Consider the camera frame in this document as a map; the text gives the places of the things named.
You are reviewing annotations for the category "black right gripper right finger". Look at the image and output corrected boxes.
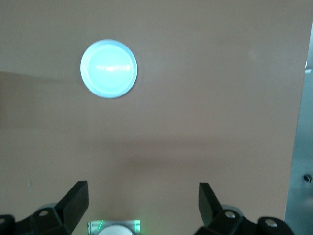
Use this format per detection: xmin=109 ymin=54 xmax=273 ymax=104
xmin=195 ymin=182 xmax=294 ymax=235

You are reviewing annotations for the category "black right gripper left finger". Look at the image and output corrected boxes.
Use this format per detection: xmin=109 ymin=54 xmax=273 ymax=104
xmin=0 ymin=181 xmax=89 ymax=235

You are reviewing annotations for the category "light blue round plate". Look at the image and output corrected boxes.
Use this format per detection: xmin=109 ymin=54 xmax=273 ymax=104
xmin=80 ymin=39 xmax=138 ymax=99

